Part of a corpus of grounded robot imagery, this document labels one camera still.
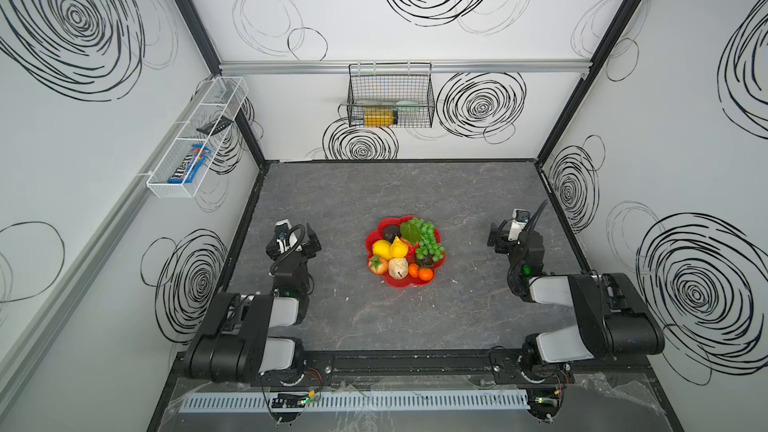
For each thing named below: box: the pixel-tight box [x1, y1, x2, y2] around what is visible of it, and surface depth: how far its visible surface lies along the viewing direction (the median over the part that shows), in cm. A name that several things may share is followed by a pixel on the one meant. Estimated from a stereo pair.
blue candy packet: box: [168, 144, 212, 184], surface depth 72 cm
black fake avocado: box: [384, 224, 401, 243], surface depth 92 cm
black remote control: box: [196, 115, 234, 136], surface depth 82 cm
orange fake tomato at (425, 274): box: [418, 268, 433, 281], surface depth 86 cm
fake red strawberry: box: [368, 254, 388, 275], surface depth 85 cm
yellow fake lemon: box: [372, 239, 392, 260], surface depth 91 cm
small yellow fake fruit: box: [389, 236, 409, 258], surface depth 88 cm
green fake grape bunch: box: [399, 217, 446, 262], surface depth 91 cm
